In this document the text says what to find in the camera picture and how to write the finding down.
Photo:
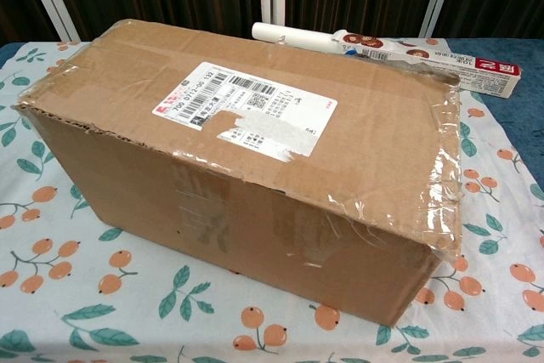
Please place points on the brown cardboard shipping box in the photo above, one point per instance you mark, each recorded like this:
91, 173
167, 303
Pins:
212, 210

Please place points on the red white cling film box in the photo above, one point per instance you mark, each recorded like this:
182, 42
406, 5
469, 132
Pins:
467, 69

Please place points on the white cling film roll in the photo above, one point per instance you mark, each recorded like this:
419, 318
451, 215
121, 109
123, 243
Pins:
289, 35

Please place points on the floral orange fruit tablecloth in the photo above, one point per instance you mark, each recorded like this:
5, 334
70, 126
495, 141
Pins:
85, 316

